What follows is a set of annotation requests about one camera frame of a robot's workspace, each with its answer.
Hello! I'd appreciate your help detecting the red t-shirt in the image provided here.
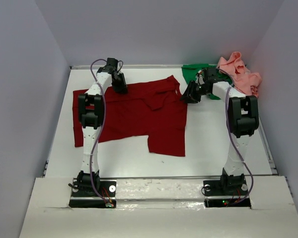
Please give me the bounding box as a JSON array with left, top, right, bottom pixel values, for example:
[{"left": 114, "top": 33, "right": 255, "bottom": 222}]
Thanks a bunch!
[{"left": 72, "top": 75, "right": 188, "bottom": 158}]

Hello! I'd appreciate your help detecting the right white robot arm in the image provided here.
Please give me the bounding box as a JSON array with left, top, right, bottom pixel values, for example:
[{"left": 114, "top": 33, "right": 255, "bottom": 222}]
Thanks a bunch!
[{"left": 181, "top": 67, "right": 259, "bottom": 197}]

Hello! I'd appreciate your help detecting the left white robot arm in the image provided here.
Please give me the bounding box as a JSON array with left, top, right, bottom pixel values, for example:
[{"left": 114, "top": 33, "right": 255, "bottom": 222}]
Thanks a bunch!
[{"left": 76, "top": 58, "right": 128, "bottom": 199}]

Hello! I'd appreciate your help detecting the green t-shirt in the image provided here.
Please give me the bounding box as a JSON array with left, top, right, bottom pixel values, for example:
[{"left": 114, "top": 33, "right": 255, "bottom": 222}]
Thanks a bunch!
[{"left": 182, "top": 63, "right": 233, "bottom": 94}]

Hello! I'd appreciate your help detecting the pink t-shirt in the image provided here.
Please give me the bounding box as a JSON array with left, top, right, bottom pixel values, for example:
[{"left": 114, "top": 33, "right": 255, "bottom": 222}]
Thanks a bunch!
[{"left": 217, "top": 52, "right": 262, "bottom": 97}]

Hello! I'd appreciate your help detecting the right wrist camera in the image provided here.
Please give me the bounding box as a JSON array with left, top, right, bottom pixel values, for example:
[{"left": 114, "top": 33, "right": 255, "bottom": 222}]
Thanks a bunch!
[{"left": 196, "top": 70, "right": 205, "bottom": 86}]

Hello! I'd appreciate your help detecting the metal rail back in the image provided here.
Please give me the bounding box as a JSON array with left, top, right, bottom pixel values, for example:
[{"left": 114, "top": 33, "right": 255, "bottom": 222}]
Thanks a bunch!
[{"left": 70, "top": 64, "right": 183, "bottom": 70}]

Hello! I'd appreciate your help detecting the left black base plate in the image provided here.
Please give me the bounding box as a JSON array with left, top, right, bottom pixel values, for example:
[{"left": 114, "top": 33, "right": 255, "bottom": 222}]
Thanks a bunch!
[{"left": 68, "top": 180, "right": 117, "bottom": 209}]

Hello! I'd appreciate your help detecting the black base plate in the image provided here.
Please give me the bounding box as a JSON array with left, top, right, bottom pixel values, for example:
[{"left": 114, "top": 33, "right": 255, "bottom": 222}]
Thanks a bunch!
[
  {"left": 201, "top": 180, "right": 251, "bottom": 208},
  {"left": 68, "top": 180, "right": 117, "bottom": 209}
]

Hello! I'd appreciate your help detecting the metal rail front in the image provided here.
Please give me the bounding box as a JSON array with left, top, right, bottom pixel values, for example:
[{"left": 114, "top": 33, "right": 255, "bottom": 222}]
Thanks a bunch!
[{"left": 72, "top": 176, "right": 222, "bottom": 180}]

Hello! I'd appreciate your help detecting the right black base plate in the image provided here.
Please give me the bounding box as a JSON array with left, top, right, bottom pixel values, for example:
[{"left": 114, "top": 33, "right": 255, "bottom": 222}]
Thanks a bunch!
[{"left": 201, "top": 180, "right": 251, "bottom": 208}]

